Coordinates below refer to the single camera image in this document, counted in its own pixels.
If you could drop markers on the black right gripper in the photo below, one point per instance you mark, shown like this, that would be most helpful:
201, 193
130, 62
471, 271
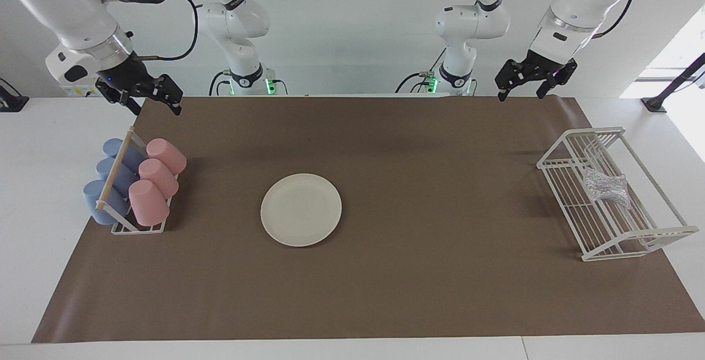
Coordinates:
129, 74

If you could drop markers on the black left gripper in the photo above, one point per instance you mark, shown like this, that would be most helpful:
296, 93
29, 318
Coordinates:
542, 67

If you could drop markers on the cream round plate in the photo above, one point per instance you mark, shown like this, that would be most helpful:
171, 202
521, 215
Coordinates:
301, 210

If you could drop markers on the blue plastic cup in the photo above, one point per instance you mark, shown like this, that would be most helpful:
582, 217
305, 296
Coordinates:
96, 200
107, 168
113, 147

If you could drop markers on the pink plastic cup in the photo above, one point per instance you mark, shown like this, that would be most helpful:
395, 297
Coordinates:
160, 178
167, 156
148, 203

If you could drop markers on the white cup holder rack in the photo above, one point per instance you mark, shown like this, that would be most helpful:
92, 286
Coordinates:
117, 168

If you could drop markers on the black angled stand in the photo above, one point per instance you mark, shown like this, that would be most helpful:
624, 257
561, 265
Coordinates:
669, 87

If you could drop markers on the black table clamp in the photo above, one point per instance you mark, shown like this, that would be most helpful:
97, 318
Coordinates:
12, 102

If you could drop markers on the brown table mat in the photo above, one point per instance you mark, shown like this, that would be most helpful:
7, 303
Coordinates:
418, 294

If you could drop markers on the white wall socket box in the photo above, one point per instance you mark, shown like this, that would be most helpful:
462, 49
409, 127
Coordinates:
74, 91

